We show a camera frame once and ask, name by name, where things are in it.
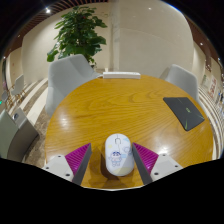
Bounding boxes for grey-green upholstered armchair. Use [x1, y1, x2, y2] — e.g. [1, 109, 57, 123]
[0, 107, 40, 163]

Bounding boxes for potted green leafy plant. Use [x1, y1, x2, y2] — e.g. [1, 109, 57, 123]
[46, 5, 108, 66]

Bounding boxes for light grey shell chair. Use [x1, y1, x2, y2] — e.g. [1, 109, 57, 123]
[45, 54, 103, 118]
[159, 63, 203, 106]

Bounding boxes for red and white poster stand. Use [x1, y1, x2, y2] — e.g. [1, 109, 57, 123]
[202, 73, 218, 100]

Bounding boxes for black mouse pad green lines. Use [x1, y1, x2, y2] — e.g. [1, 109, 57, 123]
[162, 96, 206, 132]

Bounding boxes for white power strip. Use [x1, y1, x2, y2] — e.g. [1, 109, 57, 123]
[102, 71, 142, 80]

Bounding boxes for white cartoon-print computer mouse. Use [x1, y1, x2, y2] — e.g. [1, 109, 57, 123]
[104, 133, 135, 177]

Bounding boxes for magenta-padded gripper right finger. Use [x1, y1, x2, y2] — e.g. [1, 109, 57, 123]
[131, 142, 184, 186]

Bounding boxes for group of distant grey chairs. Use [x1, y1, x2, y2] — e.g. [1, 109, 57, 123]
[1, 73, 26, 105]

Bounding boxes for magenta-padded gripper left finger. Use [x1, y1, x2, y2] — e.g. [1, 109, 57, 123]
[41, 143, 93, 186]

